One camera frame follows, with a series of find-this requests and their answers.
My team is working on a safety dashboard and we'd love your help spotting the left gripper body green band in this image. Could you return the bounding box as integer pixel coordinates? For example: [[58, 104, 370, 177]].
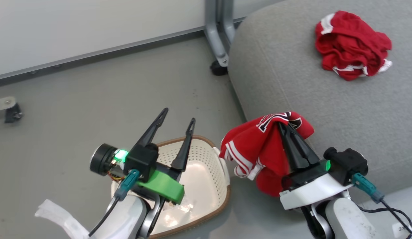
[[124, 142, 185, 205]]

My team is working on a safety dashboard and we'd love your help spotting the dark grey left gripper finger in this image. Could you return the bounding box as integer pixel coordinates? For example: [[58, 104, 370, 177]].
[[171, 118, 196, 172], [135, 107, 169, 148]]

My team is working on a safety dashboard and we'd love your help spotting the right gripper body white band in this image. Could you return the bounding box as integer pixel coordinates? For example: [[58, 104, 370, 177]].
[[280, 159, 354, 211]]

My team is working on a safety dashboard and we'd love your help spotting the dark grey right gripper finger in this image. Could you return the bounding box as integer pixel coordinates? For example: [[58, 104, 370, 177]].
[[284, 123, 321, 169], [278, 121, 307, 175]]

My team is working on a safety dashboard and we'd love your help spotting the red jersey with black lettering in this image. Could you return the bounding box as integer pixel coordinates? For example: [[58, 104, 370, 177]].
[[219, 111, 315, 197]]

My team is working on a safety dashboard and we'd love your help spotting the red garment with white trim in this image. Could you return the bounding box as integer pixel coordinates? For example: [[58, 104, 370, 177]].
[[314, 10, 393, 82]]

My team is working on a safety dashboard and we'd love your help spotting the grey fabric sofa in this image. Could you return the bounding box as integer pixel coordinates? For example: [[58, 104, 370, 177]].
[[227, 0, 412, 203]]

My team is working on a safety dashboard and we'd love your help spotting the cream perforated laundry basket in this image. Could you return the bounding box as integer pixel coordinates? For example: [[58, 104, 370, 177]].
[[111, 134, 231, 239]]

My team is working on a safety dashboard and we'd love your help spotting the black caster wheel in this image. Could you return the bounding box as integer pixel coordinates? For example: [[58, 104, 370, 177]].
[[210, 60, 228, 76]]

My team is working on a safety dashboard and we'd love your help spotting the white label tag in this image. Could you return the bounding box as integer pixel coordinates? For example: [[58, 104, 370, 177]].
[[391, 222, 412, 239]]

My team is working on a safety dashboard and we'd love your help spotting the white crumpled wrap strip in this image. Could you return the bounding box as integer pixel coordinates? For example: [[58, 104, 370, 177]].
[[35, 199, 92, 239]]

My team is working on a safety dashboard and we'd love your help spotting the grey metal partition foot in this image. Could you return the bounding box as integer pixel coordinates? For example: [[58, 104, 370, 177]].
[[0, 96, 16, 113], [205, 0, 236, 67]]

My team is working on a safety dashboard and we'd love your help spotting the black cable with teal connector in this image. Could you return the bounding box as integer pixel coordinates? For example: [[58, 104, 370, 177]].
[[89, 169, 140, 237], [351, 173, 412, 239]]

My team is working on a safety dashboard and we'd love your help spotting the small caster bracket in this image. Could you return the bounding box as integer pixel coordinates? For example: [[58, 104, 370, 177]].
[[4, 104, 24, 124]]

